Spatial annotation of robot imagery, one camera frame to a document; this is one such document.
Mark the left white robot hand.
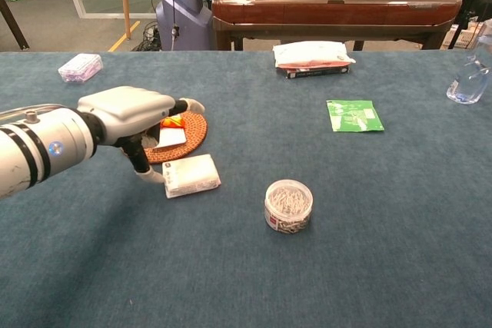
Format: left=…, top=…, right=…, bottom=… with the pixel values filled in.
left=76, top=85, right=207, bottom=185

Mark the white tissue pack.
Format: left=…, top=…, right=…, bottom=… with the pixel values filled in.
left=161, top=154, right=222, bottom=200

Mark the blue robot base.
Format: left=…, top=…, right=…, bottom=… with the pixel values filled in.
left=155, top=0, right=214, bottom=51

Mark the white wet wipes pack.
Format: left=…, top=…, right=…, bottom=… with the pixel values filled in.
left=272, top=41, right=357, bottom=69

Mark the white card with orange ribbon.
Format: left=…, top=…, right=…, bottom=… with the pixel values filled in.
left=155, top=114, right=188, bottom=150

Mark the clear box of purple items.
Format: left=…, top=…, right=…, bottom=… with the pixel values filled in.
left=58, top=53, right=104, bottom=84

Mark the brown woven round coaster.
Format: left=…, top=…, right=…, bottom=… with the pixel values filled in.
left=121, top=111, right=208, bottom=164

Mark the black slanted leg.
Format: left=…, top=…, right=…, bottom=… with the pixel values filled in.
left=0, top=0, right=30, bottom=51

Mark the round clear paper clip tub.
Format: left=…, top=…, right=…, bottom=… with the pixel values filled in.
left=264, top=179, right=314, bottom=235

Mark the brown mahjong table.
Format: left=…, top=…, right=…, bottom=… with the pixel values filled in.
left=211, top=0, right=463, bottom=51

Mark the green foil packet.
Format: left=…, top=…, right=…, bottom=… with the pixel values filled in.
left=326, top=99, right=385, bottom=133

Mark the clear plastic water bottle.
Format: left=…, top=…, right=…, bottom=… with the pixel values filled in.
left=446, top=18, right=492, bottom=105

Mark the white plastic crate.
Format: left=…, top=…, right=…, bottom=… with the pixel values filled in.
left=441, top=22, right=485, bottom=51

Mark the black tripod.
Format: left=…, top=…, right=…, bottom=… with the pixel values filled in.
left=447, top=0, right=492, bottom=51

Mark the floor cable bundle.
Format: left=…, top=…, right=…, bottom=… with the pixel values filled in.
left=132, top=20, right=162, bottom=51

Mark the thin arm cable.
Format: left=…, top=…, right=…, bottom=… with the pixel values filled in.
left=0, top=103, right=65, bottom=116

